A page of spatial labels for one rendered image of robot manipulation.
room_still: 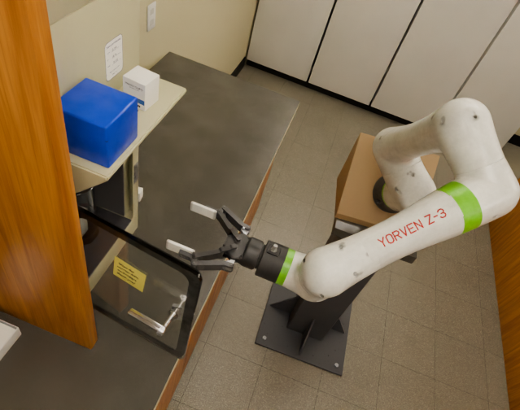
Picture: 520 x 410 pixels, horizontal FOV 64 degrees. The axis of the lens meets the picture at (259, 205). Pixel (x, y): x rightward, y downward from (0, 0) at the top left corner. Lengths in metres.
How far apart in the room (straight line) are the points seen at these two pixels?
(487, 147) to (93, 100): 0.79
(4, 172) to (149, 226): 0.72
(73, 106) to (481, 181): 0.82
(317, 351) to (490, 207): 1.52
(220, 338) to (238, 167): 0.99
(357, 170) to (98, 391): 1.09
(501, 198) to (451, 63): 2.92
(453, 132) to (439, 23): 2.78
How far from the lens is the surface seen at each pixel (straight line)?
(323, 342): 2.38
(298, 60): 3.98
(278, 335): 2.31
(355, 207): 1.58
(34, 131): 0.63
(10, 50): 0.57
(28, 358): 1.21
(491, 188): 1.02
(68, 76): 0.78
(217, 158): 1.65
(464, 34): 3.80
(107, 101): 0.75
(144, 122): 0.85
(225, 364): 2.20
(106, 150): 0.73
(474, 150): 1.02
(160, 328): 0.92
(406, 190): 1.38
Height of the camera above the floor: 2.04
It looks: 47 degrees down
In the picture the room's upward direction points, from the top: 19 degrees clockwise
